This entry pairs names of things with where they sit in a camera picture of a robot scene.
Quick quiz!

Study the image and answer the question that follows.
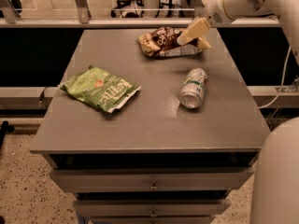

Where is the grey drawer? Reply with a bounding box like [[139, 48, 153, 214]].
[[50, 168, 254, 193], [74, 200, 231, 217]]

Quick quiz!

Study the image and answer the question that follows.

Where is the grey drawer cabinet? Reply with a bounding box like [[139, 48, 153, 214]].
[[31, 29, 269, 224]]

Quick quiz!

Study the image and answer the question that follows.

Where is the green Kettle chip bag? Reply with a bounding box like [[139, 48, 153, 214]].
[[60, 65, 141, 113]]

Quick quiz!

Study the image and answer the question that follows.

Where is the white cable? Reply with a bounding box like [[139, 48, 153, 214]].
[[257, 46, 292, 110]]

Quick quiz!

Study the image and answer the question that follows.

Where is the metal railing frame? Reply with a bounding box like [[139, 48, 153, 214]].
[[0, 0, 281, 29]]

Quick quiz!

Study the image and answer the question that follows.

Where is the drawer knob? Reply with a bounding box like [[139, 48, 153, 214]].
[[149, 181, 159, 191], [149, 210, 158, 218]]

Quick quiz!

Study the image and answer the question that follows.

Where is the silver 7up can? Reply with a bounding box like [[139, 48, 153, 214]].
[[178, 68, 207, 109]]

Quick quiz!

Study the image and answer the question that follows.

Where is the black cable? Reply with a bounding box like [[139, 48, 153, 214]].
[[38, 86, 50, 110]]

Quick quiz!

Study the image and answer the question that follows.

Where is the brown chip bag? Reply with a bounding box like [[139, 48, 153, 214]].
[[137, 27, 203, 58]]

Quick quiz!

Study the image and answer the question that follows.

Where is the top drawer knob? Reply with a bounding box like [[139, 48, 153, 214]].
[[149, 181, 159, 191]]

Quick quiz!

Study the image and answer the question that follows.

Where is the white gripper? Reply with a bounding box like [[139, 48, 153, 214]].
[[177, 0, 232, 50]]

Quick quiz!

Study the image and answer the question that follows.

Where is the top grey drawer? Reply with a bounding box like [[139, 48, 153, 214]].
[[50, 168, 254, 193]]

